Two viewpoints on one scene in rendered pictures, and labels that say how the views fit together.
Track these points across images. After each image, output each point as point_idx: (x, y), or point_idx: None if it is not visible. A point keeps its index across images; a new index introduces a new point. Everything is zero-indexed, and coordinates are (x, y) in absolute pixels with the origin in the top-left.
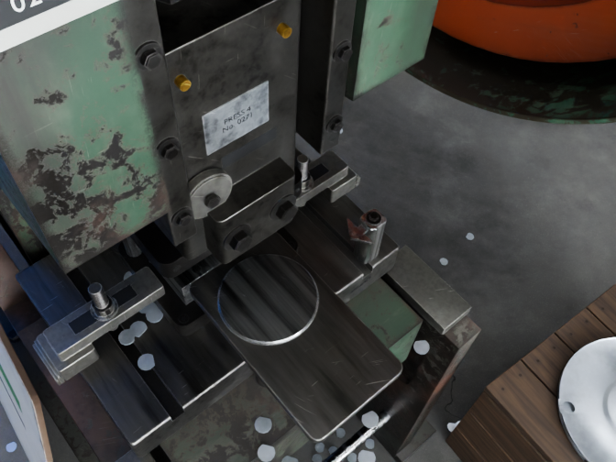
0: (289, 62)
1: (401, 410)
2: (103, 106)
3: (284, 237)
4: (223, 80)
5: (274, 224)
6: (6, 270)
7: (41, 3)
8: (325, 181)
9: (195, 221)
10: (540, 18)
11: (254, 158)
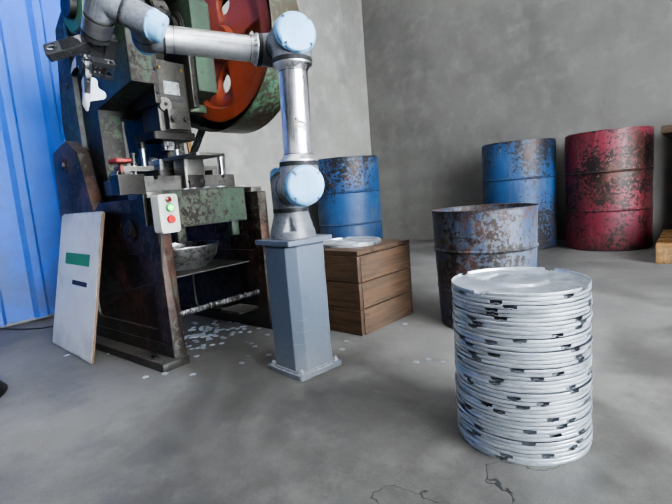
0: (183, 82)
1: (259, 273)
2: None
3: None
4: (167, 74)
5: (184, 125)
6: (98, 196)
7: None
8: (209, 166)
9: (162, 114)
10: (246, 93)
11: (177, 105)
